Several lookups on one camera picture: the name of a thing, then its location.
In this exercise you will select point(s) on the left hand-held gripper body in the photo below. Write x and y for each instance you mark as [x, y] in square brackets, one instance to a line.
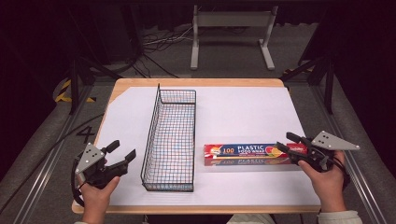
[93, 174]

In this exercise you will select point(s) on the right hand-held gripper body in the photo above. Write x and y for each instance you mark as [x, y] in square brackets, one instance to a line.
[314, 160]

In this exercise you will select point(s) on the plastic wrap box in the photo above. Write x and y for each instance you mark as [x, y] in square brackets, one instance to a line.
[246, 154]

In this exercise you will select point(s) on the person's left hand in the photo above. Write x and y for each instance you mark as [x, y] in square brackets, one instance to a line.
[95, 199]

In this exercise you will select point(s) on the person's right hand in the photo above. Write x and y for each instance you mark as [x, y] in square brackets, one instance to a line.
[330, 189]

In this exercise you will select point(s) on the white paper sheet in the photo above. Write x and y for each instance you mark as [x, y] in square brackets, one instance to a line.
[236, 115]

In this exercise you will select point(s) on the black tripod stand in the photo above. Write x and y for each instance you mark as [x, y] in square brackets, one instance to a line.
[74, 81]
[328, 81]

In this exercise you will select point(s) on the yellow black hazard tape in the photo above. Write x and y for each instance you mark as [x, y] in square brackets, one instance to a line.
[63, 93]

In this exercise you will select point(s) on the person's lap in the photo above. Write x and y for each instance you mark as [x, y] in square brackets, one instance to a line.
[249, 219]

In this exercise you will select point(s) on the white metal stand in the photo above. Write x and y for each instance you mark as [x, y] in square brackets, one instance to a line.
[233, 19]

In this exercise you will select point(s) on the aluminium floor rail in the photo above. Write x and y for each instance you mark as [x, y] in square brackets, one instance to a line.
[51, 158]
[351, 161]

